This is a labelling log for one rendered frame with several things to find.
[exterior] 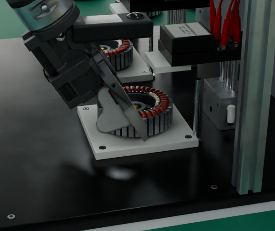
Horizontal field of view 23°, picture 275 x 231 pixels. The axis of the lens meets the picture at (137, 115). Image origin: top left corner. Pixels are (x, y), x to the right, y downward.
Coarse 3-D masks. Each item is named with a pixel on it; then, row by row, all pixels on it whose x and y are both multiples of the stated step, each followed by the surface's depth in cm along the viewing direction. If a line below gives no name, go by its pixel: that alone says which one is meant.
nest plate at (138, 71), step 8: (136, 56) 123; (136, 64) 120; (144, 64) 120; (120, 72) 116; (128, 72) 116; (136, 72) 116; (144, 72) 116; (120, 80) 115; (128, 80) 115; (136, 80) 116; (144, 80) 116
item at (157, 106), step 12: (132, 96) 101; (144, 96) 101; (156, 96) 99; (168, 96) 100; (144, 108) 98; (156, 108) 96; (168, 108) 96; (144, 120) 93; (156, 120) 94; (168, 120) 97; (120, 132) 95; (132, 132) 94; (156, 132) 95
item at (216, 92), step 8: (208, 80) 103; (216, 80) 103; (208, 88) 102; (216, 88) 100; (224, 88) 100; (208, 96) 103; (216, 96) 99; (224, 96) 98; (232, 96) 98; (208, 104) 103; (216, 104) 99; (224, 104) 98; (232, 104) 98; (208, 112) 103; (216, 112) 100; (224, 112) 98; (216, 120) 100; (224, 120) 99; (224, 128) 100; (232, 128) 100
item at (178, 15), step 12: (132, 0) 113; (144, 0) 114; (156, 0) 115; (168, 0) 115; (180, 0) 115; (192, 0) 116; (204, 0) 117; (120, 12) 115; (144, 12) 115; (180, 12) 120
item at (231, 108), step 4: (228, 108) 97; (232, 108) 97; (228, 112) 98; (232, 112) 97; (228, 116) 98; (232, 116) 98; (228, 120) 98; (232, 120) 98; (228, 124) 99; (232, 124) 99
